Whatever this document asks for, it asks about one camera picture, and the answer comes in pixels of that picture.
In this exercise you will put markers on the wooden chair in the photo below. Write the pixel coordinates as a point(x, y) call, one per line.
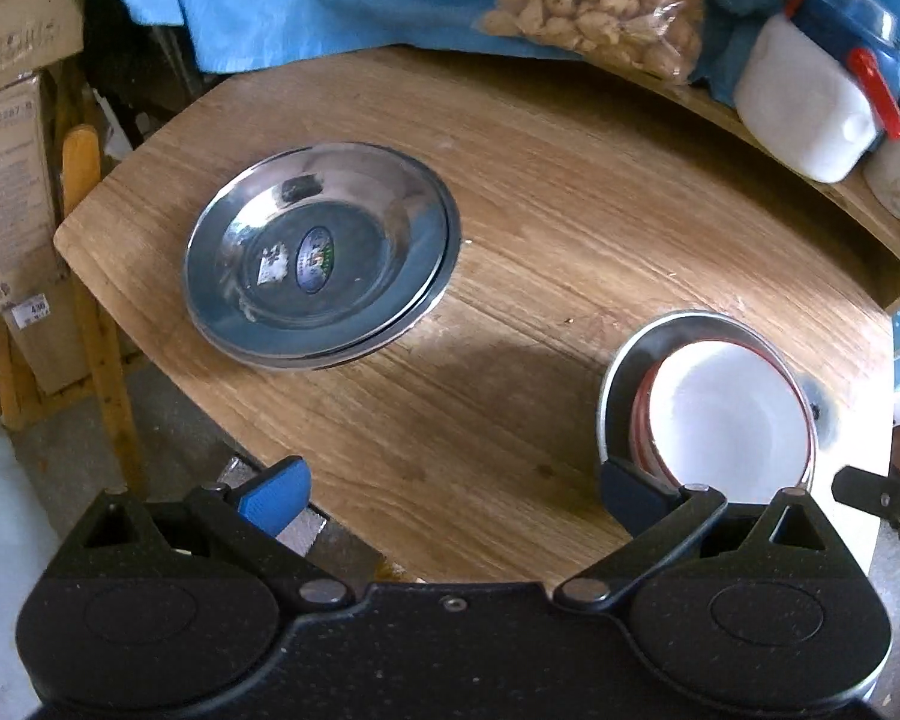
point(106, 360)

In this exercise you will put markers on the tall cardboard box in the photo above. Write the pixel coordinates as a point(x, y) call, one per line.
point(11, 202)

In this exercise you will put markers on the white container with blue lid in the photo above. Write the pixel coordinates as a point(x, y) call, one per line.
point(795, 105)

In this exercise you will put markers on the stickered stainless steel plate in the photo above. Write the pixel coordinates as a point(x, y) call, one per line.
point(345, 210)

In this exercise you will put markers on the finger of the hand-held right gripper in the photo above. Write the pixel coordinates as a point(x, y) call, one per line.
point(874, 493)

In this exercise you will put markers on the stainless steel bowl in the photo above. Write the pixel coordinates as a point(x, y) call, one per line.
point(621, 390)

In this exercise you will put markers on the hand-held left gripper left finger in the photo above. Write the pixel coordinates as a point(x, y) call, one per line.
point(274, 501)

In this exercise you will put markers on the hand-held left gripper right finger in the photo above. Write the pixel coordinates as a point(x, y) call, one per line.
point(630, 501)

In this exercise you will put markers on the white bowl with red rim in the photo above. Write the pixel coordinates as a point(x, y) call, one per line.
point(727, 420)
point(639, 420)

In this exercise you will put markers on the cardboard box with price label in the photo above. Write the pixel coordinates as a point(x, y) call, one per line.
point(49, 345)

